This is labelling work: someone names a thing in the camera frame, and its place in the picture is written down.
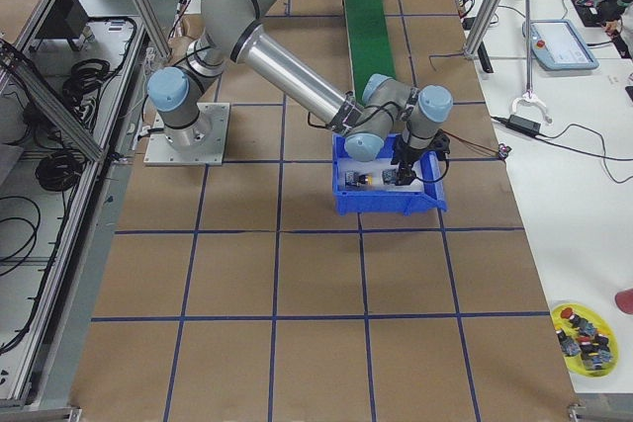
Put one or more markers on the white foam pad destination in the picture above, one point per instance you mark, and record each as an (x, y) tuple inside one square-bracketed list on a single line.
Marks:
[(375, 168)]

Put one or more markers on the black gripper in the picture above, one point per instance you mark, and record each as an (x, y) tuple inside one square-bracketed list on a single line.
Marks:
[(405, 155)]

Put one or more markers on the red mushroom push button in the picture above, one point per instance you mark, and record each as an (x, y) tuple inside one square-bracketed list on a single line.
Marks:
[(390, 176)]

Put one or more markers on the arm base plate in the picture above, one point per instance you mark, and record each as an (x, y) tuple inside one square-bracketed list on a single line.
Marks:
[(203, 143)]

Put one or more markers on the grabber reach tool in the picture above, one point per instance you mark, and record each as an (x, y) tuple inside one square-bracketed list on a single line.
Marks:
[(529, 98)]

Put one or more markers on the blue teach pendant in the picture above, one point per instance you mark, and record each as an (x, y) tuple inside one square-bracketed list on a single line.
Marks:
[(558, 46)]

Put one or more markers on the green conveyor belt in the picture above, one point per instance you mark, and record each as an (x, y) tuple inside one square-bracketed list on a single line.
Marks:
[(368, 40)]

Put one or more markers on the yellow bowl of buttons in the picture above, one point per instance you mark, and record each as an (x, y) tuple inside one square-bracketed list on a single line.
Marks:
[(588, 344)]

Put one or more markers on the blue destination bin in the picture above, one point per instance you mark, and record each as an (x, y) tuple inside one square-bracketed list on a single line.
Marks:
[(428, 171)]

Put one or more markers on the black power adapter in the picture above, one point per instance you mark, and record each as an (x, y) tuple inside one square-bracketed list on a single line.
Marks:
[(523, 125)]

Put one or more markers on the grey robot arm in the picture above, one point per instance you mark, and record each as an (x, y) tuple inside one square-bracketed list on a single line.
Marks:
[(233, 31)]

